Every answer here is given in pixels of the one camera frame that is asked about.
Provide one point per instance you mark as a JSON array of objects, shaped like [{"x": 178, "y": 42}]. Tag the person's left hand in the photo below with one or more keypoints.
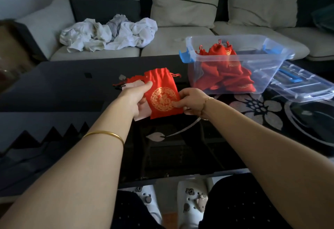
[{"x": 131, "y": 97}]

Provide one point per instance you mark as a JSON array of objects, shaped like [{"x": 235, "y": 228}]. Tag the person's right hand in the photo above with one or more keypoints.
[{"x": 194, "y": 101}]

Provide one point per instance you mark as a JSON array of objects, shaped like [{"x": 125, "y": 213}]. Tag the person's right thumb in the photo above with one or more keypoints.
[{"x": 180, "y": 104}]

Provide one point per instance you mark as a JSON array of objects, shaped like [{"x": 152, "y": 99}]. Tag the person's left thumb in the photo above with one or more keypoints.
[{"x": 145, "y": 86}]

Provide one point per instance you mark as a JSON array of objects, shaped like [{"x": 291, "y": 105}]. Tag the white card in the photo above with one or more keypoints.
[{"x": 143, "y": 112}]

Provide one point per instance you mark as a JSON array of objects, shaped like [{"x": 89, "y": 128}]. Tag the person's left forearm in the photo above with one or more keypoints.
[{"x": 86, "y": 163}]

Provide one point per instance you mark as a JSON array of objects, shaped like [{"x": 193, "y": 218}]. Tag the person's right forearm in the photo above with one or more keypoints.
[{"x": 266, "y": 155}]

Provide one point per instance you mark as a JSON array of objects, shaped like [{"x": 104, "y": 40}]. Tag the grey sofa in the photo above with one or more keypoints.
[{"x": 169, "y": 41}]

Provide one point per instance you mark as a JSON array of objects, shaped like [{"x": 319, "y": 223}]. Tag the pile of red pouches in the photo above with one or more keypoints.
[{"x": 224, "y": 75}]

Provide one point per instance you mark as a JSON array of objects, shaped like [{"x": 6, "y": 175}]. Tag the gold bangle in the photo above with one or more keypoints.
[{"x": 104, "y": 133}]

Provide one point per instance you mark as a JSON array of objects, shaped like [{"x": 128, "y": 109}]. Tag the pile of white clothes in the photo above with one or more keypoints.
[{"x": 99, "y": 34}]

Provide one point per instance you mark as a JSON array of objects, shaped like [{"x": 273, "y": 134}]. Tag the clear storage box blue latches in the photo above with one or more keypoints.
[{"x": 263, "y": 62}]

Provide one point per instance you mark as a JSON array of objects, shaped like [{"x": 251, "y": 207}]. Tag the white clog with charms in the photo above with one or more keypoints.
[
  {"x": 150, "y": 200},
  {"x": 193, "y": 202}
]

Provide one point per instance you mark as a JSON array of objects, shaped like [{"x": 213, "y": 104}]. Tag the light grey cushion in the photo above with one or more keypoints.
[{"x": 47, "y": 23}]

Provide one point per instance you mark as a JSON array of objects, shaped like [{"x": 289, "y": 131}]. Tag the clear plastic box lid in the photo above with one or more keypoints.
[{"x": 300, "y": 84}]

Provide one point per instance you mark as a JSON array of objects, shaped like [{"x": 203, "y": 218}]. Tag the brown side table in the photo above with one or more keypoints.
[{"x": 15, "y": 51}]

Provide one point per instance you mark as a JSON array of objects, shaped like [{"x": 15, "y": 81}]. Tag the teal cushion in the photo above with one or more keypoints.
[{"x": 325, "y": 17}]

